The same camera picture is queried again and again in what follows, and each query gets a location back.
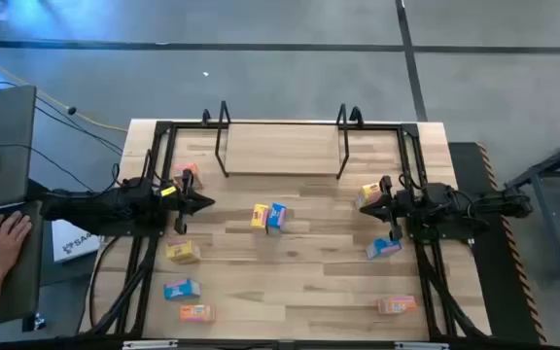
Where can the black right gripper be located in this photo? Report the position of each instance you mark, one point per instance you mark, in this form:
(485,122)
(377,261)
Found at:
(396,209)

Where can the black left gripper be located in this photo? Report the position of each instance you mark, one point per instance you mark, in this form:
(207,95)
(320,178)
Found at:
(178,201)

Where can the yellow cereal box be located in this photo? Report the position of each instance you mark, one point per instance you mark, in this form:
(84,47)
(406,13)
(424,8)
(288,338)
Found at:
(367,193)
(259,216)
(183,252)

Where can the orange cereal box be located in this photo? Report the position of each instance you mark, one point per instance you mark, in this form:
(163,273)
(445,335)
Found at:
(197,313)
(396,305)
(196,182)

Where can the blue cereal box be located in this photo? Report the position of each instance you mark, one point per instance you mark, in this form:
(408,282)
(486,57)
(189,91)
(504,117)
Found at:
(276,217)
(383,248)
(182,290)

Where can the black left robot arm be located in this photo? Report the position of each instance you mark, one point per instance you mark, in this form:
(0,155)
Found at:
(95,206)

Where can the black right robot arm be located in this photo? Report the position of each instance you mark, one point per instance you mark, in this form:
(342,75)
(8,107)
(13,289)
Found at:
(455,209)

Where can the yellow tape label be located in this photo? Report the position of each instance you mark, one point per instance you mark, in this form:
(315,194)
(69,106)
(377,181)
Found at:
(168,191)

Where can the white paper sign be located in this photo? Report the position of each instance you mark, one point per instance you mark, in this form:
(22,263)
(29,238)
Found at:
(71,243)

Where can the black metal stand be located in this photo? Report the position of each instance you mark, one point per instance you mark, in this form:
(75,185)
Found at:
(552,163)

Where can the dark desk mat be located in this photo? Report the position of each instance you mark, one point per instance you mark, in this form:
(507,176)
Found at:
(22,282)

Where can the person's hand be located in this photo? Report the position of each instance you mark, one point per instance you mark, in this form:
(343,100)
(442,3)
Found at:
(3,243)

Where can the small metal clamp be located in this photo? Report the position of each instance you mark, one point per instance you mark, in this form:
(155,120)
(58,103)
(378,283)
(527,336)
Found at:
(34,322)

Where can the grey desk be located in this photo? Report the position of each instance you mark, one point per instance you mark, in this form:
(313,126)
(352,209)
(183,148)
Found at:
(3,126)

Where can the black metal table frame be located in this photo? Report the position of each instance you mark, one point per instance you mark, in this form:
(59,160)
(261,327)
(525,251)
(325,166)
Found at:
(162,129)

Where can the wooden shelf black metal frame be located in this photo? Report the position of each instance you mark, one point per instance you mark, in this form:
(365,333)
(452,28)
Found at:
(282,148)

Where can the silver metal bracket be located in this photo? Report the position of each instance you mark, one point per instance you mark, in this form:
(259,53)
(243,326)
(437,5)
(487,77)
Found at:
(150,344)
(421,345)

